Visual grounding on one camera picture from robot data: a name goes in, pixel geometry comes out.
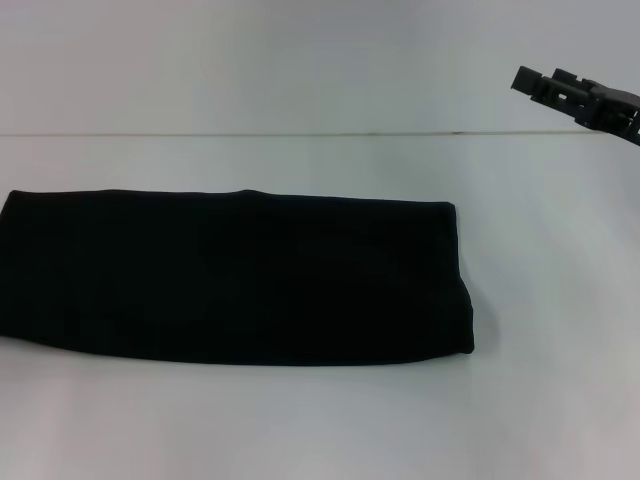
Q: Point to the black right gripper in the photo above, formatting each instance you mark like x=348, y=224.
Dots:
x=600, y=107

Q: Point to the black shirt with FREE print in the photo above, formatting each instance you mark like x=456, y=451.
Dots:
x=225, y=275

